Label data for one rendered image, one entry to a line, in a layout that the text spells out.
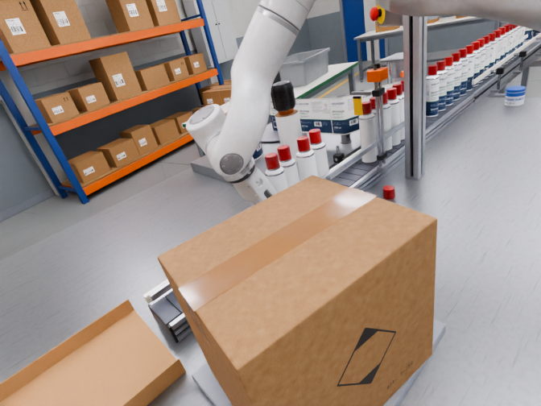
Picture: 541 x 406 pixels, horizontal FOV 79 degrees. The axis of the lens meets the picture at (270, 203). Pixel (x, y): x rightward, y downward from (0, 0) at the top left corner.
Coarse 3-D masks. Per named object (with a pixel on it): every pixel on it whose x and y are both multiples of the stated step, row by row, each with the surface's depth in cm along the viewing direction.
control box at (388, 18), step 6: (378, 6) 98; (384, 12) 95; (390, 12) 92; (378, 18) 99; (384, 18) 96; (390, 18) 93; (396, 18) 90; (402, 18) 87; (432, 18) 88; (378, 24) 101; (384, 24) 97; (390, 24) 94; (396, 24) 92; (402, 24) 89
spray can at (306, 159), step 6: (300, 138) 89; (306, 138) 88; (300, 144) 88; (306, 144) 88; (300, 150) 89; (306, 150) 89; (312, 150) 91; (300, 156) 89; (306, 156) 89; (312, 156) 90; (300, 162) 90; (306, 162) 90; (312, 162) 90; (300, 168) 92; (306, 168) 91; (312, 168) 91; (300, 174) 93; (306, 174) 91; (312, 174) 92
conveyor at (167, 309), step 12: (468, 96) 153; (432, 120) 136; (348, 168) 114; (360, 168) 112; (372, 168) 110; (336, 180) 108; (348, 180) 106; (168, 300) 75; (156, 312) 72; (168, 312) 71; (180, 312) 71
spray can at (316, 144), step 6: (312, 132) 91; (318, 132) 91; (312, 138) 92; (318, 138) 92; (312, 144) 93; (318, 144) 92; (324, 144) 93; (318, 150) 92; (324, 150) 93; (318, 156) 93; (324, 156) 94; (318, 162) 94; (324, 162) 95; (318, 168) 95; (324, 168) 95; (318, 174) 96; (324, 174) 96
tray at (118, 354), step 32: (96, 320) 76; (128, 320) 78; (64, 352) 72; (96, 352) 72; (128, 352) 70; (160, 352) 68; (0, 384) 65; (32, 384) 68; (64, 384) 66; (96, 384) 65; (128, 384) 63; (160, 384) 60
